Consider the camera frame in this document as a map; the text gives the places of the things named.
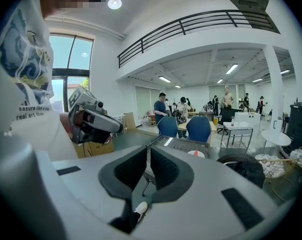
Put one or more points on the white pillar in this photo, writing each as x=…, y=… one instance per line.
x=274, y=89

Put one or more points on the black wicker chair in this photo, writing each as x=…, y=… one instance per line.
x=230, y=157

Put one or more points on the grey roller blinds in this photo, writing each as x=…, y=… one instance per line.
x=143, y=101

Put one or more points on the white round side table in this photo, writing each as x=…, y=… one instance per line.
x=275, y=139

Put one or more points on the round ceiling lamp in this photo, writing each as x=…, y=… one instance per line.
x=114, y=3

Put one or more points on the black cabinet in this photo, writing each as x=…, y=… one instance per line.
x=299, y=124

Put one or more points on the wooden desk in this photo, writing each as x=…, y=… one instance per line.
x=183, y=126

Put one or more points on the patterned round cushion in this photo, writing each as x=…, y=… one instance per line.
x=268, y=165
x=300, y=157

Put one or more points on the red watermelon slice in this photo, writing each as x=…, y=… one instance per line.
x=195, y=153

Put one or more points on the black office chair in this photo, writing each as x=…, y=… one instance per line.
x=226, y=116

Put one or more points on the black bag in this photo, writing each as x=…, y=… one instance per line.
x=178, y=116

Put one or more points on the group of ceiling tube lights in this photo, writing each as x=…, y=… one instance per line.
x=231, y=69

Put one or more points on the large printed cardboard box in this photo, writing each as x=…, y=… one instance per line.
x=98, y=147

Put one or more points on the wooden rack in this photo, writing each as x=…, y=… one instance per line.
x=120, y=124

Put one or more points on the white metal-frame table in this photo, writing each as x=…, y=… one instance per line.
x=238, y=127

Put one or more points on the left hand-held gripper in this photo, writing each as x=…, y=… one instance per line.
x=78, y=99

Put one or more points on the person's black trousers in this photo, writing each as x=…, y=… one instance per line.
x=125, y=221

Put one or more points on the white box cabinet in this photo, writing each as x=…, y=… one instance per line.
x=248, y=119

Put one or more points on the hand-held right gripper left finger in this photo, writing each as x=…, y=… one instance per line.
x=86, y=184

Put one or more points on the flat cardboard sheet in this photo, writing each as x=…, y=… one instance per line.
x=129, y=120

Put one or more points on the black backpack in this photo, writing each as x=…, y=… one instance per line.
x=250, y=174

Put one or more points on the black balcony railing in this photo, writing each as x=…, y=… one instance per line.
x=203, y=19

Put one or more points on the white jug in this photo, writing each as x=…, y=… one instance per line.
x=277, y=127

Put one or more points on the black framed window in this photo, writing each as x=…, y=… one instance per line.
x=66, y=51

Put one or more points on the person's white printed shirt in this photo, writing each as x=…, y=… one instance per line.
x=28, y=84

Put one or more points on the white round plate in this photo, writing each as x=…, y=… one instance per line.
x=201, y=155

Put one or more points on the person's right white shoe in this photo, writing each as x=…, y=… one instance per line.
x=142, y=209

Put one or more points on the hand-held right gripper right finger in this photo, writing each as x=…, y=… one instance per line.
x=203, y=201

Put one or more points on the person's left forearm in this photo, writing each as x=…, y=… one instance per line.
x=65, y=122

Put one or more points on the blue chair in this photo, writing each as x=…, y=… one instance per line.
x=198, y=129
x=167, y=126

